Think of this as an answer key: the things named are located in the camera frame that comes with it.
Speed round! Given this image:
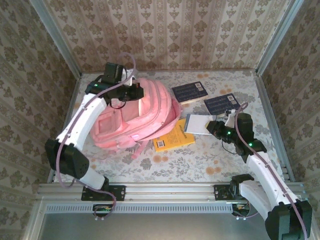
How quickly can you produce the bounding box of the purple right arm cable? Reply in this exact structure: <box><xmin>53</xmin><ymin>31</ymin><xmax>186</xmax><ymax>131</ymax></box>
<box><xmin>233</xmin><ymin>101</ymin><xmax>309</xmax><ymax>240</ymax></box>

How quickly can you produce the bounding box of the grey metal panel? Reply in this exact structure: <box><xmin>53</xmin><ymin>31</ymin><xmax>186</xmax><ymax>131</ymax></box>
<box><xmin>37</xmin><ymin>212</ymin><xmax>307</xmax><ymax>240</ymax></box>

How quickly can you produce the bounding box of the black controller board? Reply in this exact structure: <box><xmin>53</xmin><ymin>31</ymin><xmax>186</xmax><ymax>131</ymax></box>
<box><xmin>92</xmin><ymin>203</ymin><xmax>113</xmax><ymax>222</ymax></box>
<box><xmin>231</xmin><ymin>202</ymin><xmax>251</xmax><ymax>221</ymax></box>

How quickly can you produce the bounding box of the floral tablecloth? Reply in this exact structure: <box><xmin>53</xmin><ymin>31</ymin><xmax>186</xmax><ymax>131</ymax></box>
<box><xmin>53</xmin><ymin>69</ymin><xmax>288</xmax><ymax>183</ymax></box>

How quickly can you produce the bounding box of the perforated cable duct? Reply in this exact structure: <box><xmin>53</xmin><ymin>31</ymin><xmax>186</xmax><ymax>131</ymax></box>
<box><xmin>44</xmin><ymin>202</ymin><xmax>251</xmax><ymax>214</ymax></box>

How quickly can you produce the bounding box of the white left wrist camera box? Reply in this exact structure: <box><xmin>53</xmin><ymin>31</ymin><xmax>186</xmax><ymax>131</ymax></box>
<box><xmin>122</xmin><ymin>69</ymin><xmax>135</xmax><ymax>86</ymax></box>

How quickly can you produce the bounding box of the pink backpack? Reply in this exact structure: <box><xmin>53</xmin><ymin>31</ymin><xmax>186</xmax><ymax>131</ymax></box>
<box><xmin>89</xmin><ymin>76</ymin><xmax>181</xmax><ymax>161</ymax></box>

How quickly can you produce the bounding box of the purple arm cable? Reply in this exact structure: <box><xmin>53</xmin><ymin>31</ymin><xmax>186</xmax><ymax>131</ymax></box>
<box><xmin>55</xmin><ymin>52</ymin><xmax>137</xmax><ymax>189</ymax></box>
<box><xmin>233</xmin><ymin>101</ymin><xmax>309</xmax><ymax>240</ymax></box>

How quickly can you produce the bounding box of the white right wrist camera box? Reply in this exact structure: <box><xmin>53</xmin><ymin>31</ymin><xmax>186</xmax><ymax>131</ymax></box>
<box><xmin>224</xmin><ymin>109</ymin><xmax>237</xmax><ymax>126</ymax></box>

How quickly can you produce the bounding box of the dark blue paperback book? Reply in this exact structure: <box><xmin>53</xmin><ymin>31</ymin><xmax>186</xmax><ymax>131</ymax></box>
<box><xmin>203</xmin><ymin>93</ymin><xmax>245</xmax><ymax>118</ymax></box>
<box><xmin>171</xmin><ymin>81</ymin><xmax>209</xmax><ymax>105</ymax></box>

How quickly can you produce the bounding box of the aluminium frame post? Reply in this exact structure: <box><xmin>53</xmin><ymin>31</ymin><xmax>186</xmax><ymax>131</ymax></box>
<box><xmin>28</xmin><ymin>0</ymin><xmax>83</xmax><ymax>77</ymax></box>
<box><xmin>255</xmin><ymin>0</ymin><xmax>301</xmax><ymax>75</ymax></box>

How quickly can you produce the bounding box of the aluminium side rail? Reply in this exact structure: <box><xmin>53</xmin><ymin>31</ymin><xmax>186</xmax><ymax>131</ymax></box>
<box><xmin>47</xmin><ymin>72</ymin><xmax>83</xmax><ymax>185</ymax></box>
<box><xmin>253</xmin><ymin>69</ymin><xmax>295</xmax><ymax>182</ymax></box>

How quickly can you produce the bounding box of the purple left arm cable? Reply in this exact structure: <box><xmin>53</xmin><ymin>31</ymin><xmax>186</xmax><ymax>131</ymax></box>
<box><xmin>55</xmin><ymin>52</ymin><xmax>137</xmax><ymax>189</ymax></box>

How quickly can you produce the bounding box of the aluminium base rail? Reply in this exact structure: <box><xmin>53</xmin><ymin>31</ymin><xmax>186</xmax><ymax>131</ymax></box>
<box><xmin>37</xmin><ymin>182</ymin><xmax>306</xmax><ymax>201</ymax></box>

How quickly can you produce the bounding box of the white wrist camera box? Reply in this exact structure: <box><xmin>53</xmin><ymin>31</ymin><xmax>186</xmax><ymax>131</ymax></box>
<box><xmin>224</xmin><ymin>109</ymin><xmax>237</xmax><ymax>126</ymax></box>
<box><xmin>122</xmin><ymin>69</ymin><xmax>135</xmax><ymax>86</ymax></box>

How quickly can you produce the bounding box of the white notebook with blue edges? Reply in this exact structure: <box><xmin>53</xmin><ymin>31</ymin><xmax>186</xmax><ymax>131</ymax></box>
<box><xmin>184</xmin><ymin>113</ymin><xmax>218</xmax><ymax>136</ymax></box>

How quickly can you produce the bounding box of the yellow book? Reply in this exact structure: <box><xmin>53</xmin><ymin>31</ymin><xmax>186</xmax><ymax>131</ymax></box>
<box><xmin>152</xmin><ymin>118</ymin><xmax>196</xmax><ymax>153</ymax></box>

